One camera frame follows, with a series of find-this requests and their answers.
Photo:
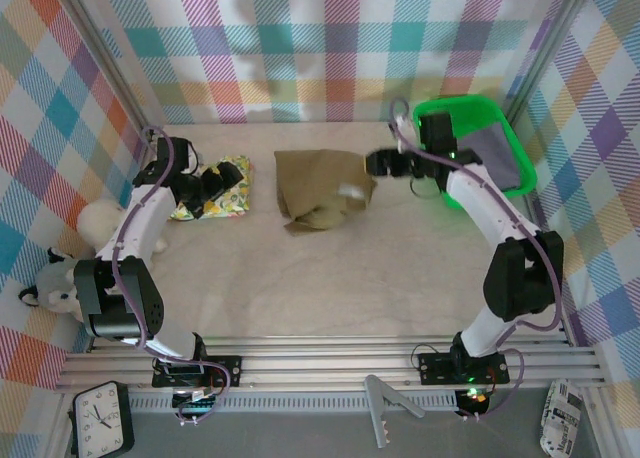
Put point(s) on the newspaper print pouch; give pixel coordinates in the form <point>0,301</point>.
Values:
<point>560,418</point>

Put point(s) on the lemon print skirt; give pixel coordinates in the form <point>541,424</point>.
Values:
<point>235,203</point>

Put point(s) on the grey plastic clamp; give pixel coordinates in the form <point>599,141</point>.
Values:
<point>375,398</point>

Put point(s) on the olive khaki skirt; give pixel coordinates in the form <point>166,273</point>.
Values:
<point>310,178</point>

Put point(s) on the grey husky plush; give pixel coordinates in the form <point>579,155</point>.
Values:
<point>52,283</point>

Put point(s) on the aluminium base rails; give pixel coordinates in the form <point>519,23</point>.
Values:
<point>325,363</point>

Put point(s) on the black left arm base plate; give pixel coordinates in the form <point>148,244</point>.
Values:
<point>232,365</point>

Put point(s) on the plain lavender skirt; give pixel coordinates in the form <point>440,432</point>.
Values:
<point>492,153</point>

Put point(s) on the aluminium corner post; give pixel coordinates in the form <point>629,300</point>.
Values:
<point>547,48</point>
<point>109,55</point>

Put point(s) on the green controller circuit board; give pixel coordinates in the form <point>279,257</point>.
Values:
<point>195,400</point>

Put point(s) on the black controller board orange connector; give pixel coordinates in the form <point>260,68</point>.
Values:
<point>475,400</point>

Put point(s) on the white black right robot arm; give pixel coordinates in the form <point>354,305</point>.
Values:
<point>515,288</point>

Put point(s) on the black alarm clock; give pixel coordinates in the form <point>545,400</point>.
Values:
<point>100,418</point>

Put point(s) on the green plastic basket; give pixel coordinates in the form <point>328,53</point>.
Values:
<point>480,109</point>

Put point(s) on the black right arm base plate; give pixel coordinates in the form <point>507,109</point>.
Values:
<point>435,368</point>

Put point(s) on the white teddy bear plush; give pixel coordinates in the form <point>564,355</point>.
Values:
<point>97,223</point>

